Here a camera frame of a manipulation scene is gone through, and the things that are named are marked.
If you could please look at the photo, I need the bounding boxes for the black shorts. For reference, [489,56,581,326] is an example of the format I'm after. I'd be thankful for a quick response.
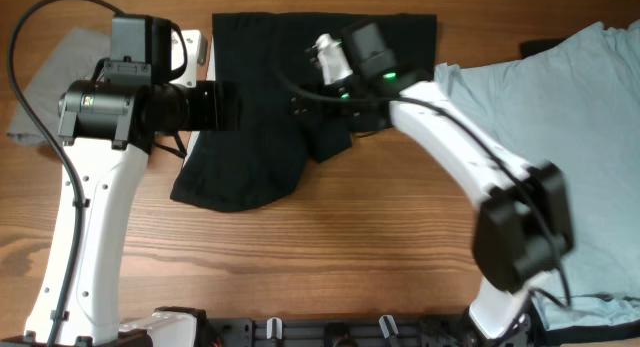
[169,11,439,213]

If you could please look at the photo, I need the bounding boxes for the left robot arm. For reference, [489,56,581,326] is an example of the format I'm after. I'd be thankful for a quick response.
[4,13,237,346]

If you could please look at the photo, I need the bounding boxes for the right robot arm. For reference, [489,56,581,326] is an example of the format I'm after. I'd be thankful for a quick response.
[274,22,574,346]

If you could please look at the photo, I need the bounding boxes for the folded grey trousers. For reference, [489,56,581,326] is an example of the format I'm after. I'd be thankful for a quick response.
[23,28,110,144]

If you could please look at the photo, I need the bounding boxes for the black garment under pile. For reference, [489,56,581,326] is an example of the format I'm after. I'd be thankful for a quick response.
[519,38,639,345]

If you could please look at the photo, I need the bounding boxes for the light blue t-shirt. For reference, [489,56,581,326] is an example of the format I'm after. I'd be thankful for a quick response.
[435,22,639,330]

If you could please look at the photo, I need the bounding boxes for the left black camera cable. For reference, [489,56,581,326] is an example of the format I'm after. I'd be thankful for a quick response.
[6,0,189,347]

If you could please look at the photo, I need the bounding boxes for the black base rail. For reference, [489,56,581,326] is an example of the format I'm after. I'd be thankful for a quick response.
[199,314,531,347]

